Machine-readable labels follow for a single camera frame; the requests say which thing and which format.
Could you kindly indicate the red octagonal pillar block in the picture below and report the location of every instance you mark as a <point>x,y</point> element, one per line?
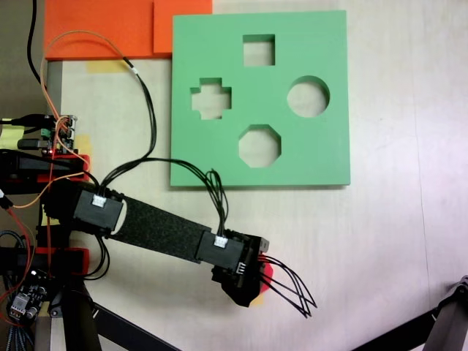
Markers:
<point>270,273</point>

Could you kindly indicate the black tripod leg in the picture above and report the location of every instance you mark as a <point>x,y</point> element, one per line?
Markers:
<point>78,325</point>

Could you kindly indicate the yellow tape strip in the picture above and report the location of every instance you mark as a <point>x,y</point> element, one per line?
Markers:
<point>106,66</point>

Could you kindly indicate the small black circuit board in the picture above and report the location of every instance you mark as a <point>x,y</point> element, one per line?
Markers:
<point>27,300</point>

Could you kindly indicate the orange foam block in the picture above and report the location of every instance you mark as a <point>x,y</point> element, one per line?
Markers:
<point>109,29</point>

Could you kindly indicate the green shape sorter board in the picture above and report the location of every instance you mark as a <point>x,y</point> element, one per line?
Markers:
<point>263,172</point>

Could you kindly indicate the circuit board with connectors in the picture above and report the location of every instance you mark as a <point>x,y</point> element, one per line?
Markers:
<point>62,131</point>

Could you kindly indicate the black printed gripper finger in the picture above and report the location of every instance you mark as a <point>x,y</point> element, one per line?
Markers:
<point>243,296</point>

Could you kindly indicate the yellow sticky note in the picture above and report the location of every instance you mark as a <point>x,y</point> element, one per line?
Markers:
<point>9,135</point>

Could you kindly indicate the grey tripod leg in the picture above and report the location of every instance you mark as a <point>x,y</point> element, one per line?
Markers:
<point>453,321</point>

